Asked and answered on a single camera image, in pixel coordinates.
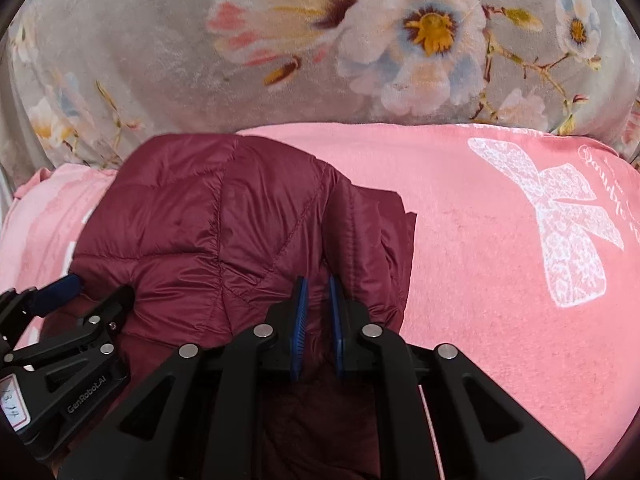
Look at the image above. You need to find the grey floral blanket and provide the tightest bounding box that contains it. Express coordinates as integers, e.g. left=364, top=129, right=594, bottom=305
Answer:
left=0, top=0, right=640, bottom=201

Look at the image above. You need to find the maroon quilted jacket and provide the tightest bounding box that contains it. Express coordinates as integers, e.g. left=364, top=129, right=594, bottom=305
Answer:
left=70, top=132, right=418, bottom=480

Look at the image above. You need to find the pink printed blanket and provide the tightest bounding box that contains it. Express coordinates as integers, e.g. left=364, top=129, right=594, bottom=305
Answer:
left=0, top=122, right=640, bottom=480

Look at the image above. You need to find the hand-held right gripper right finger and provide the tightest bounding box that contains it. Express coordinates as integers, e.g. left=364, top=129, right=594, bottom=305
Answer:
left=327, top=274, right=587, bottom=480

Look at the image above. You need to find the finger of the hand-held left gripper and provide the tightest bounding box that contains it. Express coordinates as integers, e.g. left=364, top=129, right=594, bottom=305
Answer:
left=2, top=284, right=136, bottom=367
left=0, top=273, right=82, bottom=333

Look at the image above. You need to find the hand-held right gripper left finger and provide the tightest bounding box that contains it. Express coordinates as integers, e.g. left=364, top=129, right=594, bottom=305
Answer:
left=59, top=276, right=310, bottom=480

